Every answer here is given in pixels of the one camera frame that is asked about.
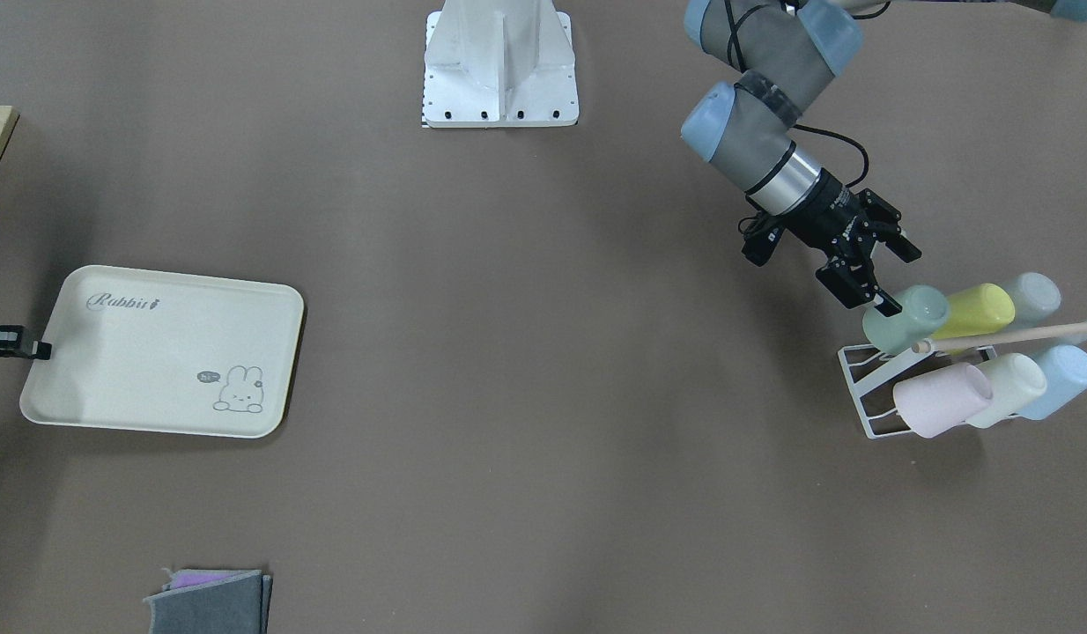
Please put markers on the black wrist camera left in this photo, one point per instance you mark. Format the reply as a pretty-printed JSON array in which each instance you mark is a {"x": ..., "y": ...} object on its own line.
[{"x": 761, "y": 235}]

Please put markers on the yellow plastic cup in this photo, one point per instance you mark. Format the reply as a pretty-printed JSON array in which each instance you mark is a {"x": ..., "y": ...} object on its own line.
[{"x": 980, "y": 310}]

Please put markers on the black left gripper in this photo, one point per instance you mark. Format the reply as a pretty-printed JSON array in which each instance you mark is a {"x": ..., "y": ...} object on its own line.
[{"x": 827, "y": 218}]

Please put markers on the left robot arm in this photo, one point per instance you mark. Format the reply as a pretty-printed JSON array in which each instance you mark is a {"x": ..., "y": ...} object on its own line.
[{"x": 787, "y": 52}]

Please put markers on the pink plastic cup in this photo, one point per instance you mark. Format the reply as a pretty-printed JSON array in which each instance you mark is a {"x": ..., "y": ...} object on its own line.
[{"x": 938, "y": 400}]

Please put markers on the light blue plastic cup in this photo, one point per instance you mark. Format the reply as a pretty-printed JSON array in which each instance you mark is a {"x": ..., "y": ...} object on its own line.
[{"x": 1065, "y": 368}]

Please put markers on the cream rabbit tray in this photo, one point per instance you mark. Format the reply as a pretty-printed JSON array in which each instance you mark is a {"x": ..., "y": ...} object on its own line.
[{"x": 145, "y": 350}]

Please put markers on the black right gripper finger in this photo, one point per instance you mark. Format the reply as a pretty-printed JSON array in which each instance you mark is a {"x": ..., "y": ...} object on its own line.
[{"x": 18, "y": 342}]

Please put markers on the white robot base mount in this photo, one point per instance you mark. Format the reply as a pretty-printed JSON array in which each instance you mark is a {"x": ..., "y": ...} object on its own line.
[{"x": 499, "y": 64}]

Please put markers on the cream plastic cup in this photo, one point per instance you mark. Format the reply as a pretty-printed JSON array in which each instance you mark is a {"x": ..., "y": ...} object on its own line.
[{"x": 1016, "y": 381}]

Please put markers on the white wire cup rack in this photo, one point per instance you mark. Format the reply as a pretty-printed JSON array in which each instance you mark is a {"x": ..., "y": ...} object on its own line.
[{"x": 870, "y": 375}]

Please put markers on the green plastic cup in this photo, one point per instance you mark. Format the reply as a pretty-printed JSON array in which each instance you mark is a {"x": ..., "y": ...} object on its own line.
[{"x": 924, "y": 310}]

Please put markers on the pale grey-blue plastic cup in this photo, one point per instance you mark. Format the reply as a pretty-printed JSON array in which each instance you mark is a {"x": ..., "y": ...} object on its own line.
[{"x": 1034, "y": 296}]

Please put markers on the folded grey cloth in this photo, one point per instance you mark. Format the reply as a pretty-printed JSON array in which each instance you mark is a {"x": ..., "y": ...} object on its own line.
[{"x": 212, "y": 601}]

